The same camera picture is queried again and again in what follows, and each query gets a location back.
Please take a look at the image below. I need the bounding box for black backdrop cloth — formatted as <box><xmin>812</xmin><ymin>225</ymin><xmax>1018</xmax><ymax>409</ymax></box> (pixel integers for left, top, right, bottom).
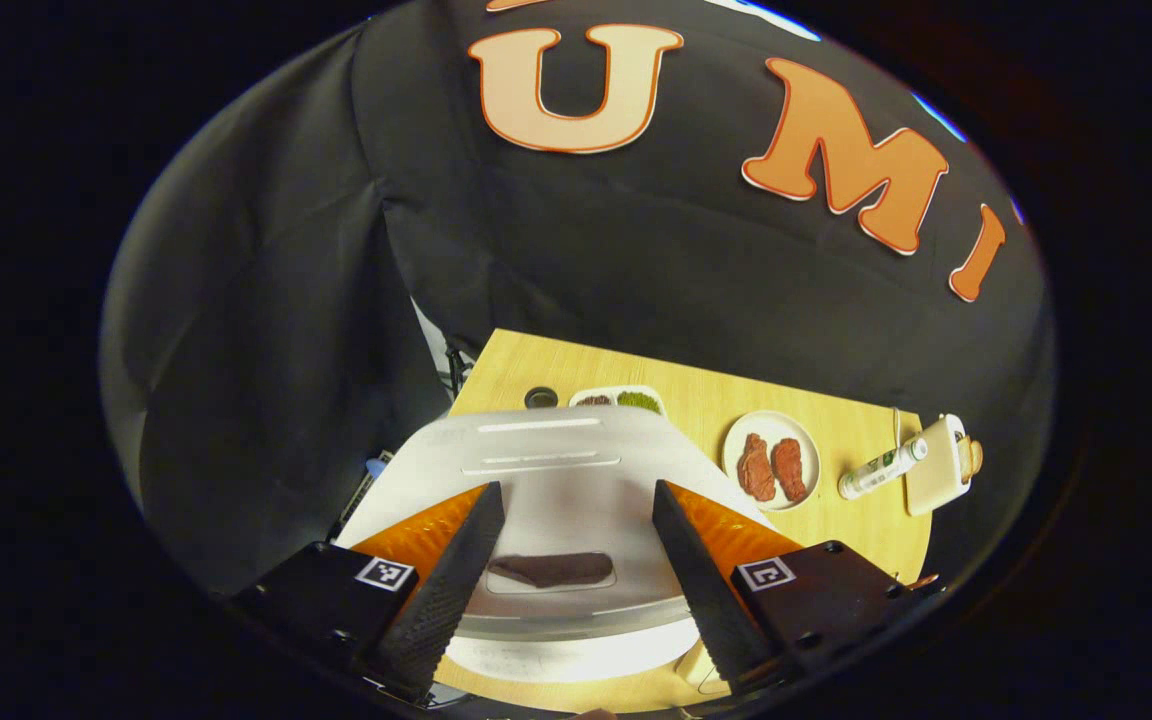
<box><xmin>101</xmin><ymin>0</ymin><xmax>1052</xmax><ymax>591</ymax></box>

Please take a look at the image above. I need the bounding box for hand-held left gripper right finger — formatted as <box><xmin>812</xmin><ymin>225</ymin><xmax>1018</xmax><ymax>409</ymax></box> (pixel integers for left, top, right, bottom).
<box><xmin>652</xmin><ymin>480</ymin><xmax>947</xmax><ymax>696</ymax></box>

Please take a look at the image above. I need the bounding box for red meat piece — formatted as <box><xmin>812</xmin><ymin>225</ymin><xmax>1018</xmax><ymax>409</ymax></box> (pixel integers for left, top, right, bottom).
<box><xmin>736</xmin><ymin>433</ymin><xmax>777</xmax><ymax>502</ymax></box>
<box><xmin>771</xmin><ymin>438</ymin><xmax>807</xmax><ymax>503</ymax></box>

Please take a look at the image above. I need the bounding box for cream toaster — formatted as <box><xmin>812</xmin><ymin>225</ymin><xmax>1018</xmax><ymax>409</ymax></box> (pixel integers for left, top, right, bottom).
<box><xmin>904</xmin><ymin>414</ymin><xmax>984</xmax><ymax>517</ymax></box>

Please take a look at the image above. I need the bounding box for white divided condiment dish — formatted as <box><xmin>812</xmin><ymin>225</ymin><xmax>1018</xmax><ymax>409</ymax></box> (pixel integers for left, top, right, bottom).
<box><xmin>569</xmin><ymin>385</ymin><xmax>667</xmax><ymax>417</ymax></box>

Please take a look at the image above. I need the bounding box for clear plastic rice container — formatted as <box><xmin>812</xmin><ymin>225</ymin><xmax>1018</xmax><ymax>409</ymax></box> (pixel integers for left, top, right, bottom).
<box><xmin>676</xmin><ymin>640</ymin><xmax>737</xmax><ymax>696</ymax></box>

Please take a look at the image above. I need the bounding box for white rice cooker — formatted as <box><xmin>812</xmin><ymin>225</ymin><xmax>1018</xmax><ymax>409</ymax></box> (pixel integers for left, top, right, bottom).
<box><xmin>336</xmin><ymin>405</ymin><xmax>777</xmax><ymax>686</ymax></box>

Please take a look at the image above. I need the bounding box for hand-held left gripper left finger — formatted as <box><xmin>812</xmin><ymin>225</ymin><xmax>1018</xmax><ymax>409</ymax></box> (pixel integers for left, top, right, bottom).
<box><xmin>231</xmin><ymin>482</ymin><xmax>507</xmax><ymax>701</ymax></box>

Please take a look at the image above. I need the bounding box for black tripod stand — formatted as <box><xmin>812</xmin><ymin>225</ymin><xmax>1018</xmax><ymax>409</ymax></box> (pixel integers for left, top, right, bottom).
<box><xmin>444</xmin><ymin>340</ymin><xmax>472</xmax><ymax>401</ymax></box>

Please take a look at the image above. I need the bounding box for round white plate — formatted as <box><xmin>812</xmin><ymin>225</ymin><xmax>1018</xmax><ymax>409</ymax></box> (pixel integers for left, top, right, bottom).
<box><xmin>722</xmin><ymin>410</ymin><xmax>822</xmax><ymax>512</ymax></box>

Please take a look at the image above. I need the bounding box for white green-capped drink bottle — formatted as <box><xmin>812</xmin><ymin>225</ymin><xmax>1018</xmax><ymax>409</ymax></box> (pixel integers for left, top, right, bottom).
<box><xmin>838</xmin><ymin>437</ymin><xmax>929</xmax><ymax>501</ymax></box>

